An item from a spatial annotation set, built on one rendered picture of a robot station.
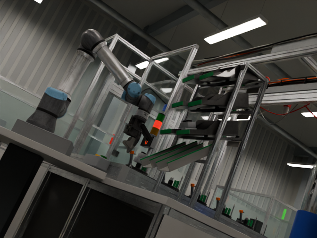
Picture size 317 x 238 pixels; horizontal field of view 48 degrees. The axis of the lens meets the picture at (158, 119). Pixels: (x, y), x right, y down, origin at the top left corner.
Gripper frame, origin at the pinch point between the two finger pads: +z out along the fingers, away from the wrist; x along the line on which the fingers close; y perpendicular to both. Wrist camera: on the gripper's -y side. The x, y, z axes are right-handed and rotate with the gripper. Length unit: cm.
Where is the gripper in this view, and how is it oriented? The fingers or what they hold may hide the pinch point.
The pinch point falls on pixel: (129, 151)
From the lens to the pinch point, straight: 207.2
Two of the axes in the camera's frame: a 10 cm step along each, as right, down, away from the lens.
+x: 5.4, 0.0, -8.4
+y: -7.5, -4.7, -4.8
